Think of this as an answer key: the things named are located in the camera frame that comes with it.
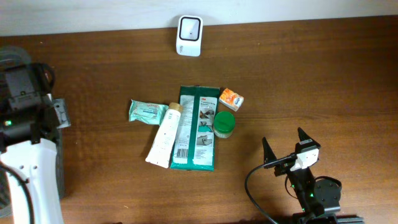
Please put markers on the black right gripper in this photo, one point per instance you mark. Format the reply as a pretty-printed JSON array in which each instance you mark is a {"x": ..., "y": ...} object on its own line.
[{"x": 270, "y": 155}]

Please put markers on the green lid jar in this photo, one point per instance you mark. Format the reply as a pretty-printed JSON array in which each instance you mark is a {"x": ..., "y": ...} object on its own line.
[{"x": 224, "y": 124}]

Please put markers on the orange tissue pack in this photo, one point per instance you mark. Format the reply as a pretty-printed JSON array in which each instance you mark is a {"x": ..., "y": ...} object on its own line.
[{"x": 231, "y": 99}]

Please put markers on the mint wipes pack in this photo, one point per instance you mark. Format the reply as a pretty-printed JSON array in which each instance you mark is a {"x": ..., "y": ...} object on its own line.
[{"x": 149, "y": 113}]

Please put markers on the green glove package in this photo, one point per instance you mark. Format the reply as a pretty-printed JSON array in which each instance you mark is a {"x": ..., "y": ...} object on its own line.
[{"x": 194, "y": 147}]

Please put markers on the white cream tube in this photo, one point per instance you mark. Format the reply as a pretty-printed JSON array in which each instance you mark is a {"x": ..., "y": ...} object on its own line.
[{"x": 161, "y": 149}]

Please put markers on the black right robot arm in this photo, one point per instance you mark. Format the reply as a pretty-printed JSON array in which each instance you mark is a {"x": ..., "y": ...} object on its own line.
[{"x": 319, "y": 197}]

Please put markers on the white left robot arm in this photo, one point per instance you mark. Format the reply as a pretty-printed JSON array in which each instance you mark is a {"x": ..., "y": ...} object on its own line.
[{"x": 32, "y": 158}]

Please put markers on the white barcode scanner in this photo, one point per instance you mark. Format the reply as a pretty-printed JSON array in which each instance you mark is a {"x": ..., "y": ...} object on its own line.
[{"x": 189, "y": 34}]

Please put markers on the grey plastic basket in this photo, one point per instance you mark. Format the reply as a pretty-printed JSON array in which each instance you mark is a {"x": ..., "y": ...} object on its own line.
[{"x": 32, "y": 171}]

